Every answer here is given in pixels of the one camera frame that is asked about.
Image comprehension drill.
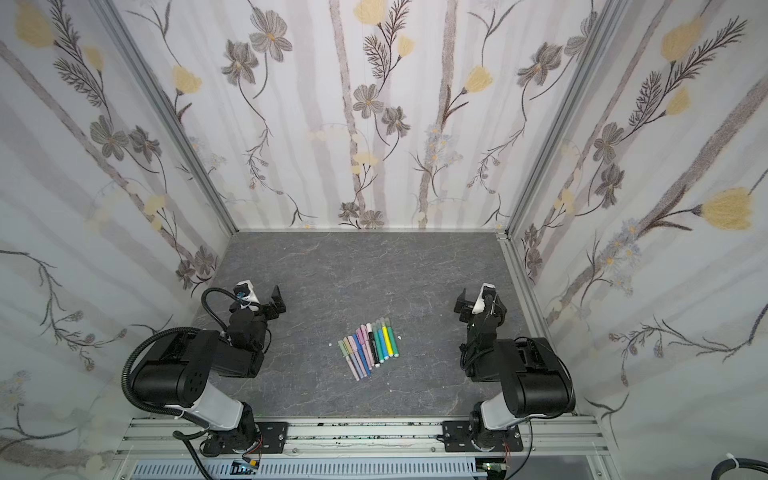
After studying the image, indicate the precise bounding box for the yellow highlighter marker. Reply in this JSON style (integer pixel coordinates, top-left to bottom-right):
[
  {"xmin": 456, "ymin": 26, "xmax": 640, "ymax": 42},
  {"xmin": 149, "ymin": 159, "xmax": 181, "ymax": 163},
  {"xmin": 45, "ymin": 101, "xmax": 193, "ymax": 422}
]
[{"xmin": 380, "ymin": 321, "xmax": 394, "ymax": 359}]

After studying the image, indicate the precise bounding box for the blue highlighter marker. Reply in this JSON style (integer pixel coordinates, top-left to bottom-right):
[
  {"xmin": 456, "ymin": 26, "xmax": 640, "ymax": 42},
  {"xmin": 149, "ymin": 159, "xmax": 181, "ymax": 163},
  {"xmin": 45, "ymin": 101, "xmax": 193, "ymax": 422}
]
[{"xmin": 371, "ymin": 322, "xmax": 388, "ymax": 364}]

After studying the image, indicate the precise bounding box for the green highlighter marker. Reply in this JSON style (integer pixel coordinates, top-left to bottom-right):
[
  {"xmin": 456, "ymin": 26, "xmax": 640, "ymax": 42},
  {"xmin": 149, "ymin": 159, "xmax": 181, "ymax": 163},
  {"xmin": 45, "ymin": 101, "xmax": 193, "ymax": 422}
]
[{"xmin": 383, "ymin": 318, "xmax": 399, "ymax": 358}]

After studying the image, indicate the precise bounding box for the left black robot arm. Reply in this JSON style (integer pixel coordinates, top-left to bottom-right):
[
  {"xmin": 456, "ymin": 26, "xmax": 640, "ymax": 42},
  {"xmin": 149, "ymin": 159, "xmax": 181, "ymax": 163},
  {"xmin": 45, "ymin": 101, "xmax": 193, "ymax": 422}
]
[{"xmin": 121, "ymin": 281, "xmax": 288, "ymax": 459}]

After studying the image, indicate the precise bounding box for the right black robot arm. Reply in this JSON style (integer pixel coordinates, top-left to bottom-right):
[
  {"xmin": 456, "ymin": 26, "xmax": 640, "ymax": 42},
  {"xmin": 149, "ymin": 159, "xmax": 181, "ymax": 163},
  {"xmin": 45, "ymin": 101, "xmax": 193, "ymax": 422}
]
[{"xmin": 442, "ymin": 284, "xmax": 576, "ymax": 452}]

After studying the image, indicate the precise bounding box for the tan cap blue pen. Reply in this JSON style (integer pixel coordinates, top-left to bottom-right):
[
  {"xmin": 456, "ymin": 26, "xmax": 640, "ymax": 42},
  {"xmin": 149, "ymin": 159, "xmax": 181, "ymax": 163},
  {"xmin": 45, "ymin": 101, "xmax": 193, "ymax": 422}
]
[{"xmin": 342, "ymin": 337, "xmax": 362, "ymax": 381}]

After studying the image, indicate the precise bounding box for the purple cap pink pen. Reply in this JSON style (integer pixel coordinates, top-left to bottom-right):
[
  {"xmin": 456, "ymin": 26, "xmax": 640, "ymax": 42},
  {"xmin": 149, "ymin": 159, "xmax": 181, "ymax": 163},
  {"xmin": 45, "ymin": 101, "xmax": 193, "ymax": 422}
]
[{"xmin": 355, "ymin": 327, "xmax": 372, "ymax": 376}]

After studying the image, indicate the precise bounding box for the pink speckled pen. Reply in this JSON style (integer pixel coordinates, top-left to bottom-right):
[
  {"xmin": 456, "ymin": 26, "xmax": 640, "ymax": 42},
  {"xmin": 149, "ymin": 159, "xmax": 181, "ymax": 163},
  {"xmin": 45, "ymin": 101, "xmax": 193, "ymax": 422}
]
[{"xmin": 360, "ymin": 325, "xmax": 376, "ymax": 370}]

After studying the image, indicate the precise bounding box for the black white pen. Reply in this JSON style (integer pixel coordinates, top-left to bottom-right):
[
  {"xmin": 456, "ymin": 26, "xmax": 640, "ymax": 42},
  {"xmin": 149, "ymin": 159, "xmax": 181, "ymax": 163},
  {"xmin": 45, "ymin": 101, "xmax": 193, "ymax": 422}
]
[{"xmin": 365, "ymin": 323, "xmax": 381, "ymax": 368}]

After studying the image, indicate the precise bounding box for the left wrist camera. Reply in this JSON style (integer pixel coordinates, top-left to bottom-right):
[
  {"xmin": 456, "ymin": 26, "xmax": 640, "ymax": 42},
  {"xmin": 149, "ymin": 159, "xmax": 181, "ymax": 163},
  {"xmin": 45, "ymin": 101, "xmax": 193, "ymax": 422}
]
[{"xmin": 233, "ymin": 280, "xmax": 261, "ymax": 310}]

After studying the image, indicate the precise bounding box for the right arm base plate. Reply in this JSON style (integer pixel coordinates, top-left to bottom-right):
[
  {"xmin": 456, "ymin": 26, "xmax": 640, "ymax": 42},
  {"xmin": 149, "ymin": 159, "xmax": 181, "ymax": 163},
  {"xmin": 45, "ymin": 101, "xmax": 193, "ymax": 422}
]
[{"xmin": 438, "ymin": 420, "xmax": 524, "ymax": 453}]

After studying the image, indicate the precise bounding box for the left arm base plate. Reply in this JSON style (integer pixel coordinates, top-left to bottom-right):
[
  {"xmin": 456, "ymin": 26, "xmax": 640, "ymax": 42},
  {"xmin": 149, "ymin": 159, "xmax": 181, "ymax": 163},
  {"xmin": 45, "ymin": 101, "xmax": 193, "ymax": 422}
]
[{"xmin": 199, "ymin": 422, "xmax": 289, "ymax": 457}]

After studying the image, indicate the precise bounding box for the black corrugated cable hose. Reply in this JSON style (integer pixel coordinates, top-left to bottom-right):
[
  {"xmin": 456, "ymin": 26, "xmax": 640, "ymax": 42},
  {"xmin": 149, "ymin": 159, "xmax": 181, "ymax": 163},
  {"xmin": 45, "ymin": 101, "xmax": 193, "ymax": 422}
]
[{"xmin": 121, "ymin": 326, "xmax": 202, "ymax": 418}]

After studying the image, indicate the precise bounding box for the aluminium mounting rail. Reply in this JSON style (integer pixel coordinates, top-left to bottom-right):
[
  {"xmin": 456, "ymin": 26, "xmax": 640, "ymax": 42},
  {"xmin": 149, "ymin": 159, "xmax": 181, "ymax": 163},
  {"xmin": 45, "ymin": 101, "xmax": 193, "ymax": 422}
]
[{"xmin": 113, "ymin": 415, "xmax": 610, "ymax": 460}]

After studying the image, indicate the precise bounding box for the white perforated cable duct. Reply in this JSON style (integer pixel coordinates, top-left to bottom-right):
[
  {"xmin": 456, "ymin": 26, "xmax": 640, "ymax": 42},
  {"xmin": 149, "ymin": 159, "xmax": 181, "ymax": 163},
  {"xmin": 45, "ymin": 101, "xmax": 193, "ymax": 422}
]
[{"xmin": 130, "ymin": 458, "xmax": 487, "ymax": 480}]

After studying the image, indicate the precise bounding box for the black cable coil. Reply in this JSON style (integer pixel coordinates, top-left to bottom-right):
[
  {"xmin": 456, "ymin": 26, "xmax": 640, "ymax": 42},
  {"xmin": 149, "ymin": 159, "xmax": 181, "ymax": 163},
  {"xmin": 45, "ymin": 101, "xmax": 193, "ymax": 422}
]
[{"xmin": 710, "ymin": 457, "xmax": 768, "ymax": 480}]

